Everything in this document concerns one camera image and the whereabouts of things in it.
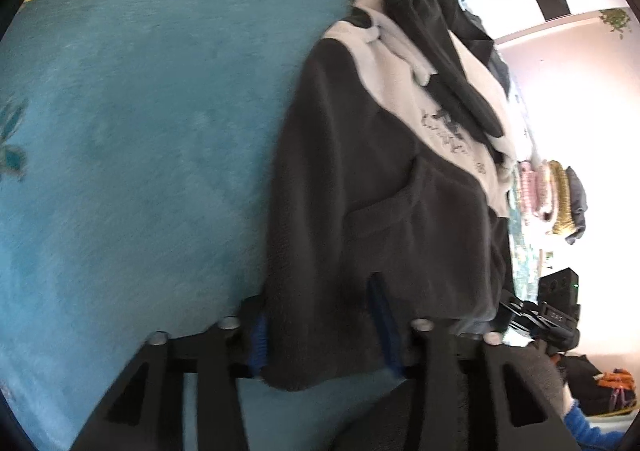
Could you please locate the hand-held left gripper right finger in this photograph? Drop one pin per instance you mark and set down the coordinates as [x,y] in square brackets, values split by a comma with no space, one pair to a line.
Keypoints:
[385,321]

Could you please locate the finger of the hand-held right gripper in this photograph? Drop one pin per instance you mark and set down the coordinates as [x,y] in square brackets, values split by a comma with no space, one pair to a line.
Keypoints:
[520,311]

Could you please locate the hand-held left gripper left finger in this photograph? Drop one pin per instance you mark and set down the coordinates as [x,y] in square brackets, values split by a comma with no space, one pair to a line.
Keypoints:
[257,331]

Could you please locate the dark grey white fleece jacket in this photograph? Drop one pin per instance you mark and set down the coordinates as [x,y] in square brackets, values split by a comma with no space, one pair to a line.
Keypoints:
[350,181]

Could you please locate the person's right forearm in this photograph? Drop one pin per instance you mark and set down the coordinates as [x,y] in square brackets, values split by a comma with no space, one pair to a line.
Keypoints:
[595,431]

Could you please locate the black orange bag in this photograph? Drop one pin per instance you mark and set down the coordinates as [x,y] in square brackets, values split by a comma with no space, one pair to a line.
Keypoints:
[600,386]

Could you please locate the dark folded garment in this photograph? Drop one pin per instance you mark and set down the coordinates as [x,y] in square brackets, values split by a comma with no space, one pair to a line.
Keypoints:
[577,206]

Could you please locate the yellow knitted folded garment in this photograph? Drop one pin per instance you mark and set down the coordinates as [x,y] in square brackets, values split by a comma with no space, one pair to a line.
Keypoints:
[557,201]

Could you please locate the pink folded garment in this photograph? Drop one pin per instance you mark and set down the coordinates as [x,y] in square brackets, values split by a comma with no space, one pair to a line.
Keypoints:
[530,191]

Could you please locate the teal floral blanket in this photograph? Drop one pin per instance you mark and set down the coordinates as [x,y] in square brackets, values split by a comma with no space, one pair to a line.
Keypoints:
[150,131]

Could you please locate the dark grey garment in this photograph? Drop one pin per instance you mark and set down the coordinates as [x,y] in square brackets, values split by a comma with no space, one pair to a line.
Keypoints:
[480,31]

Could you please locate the hanging green plant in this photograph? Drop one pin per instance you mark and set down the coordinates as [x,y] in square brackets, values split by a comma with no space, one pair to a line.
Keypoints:
[617,21]

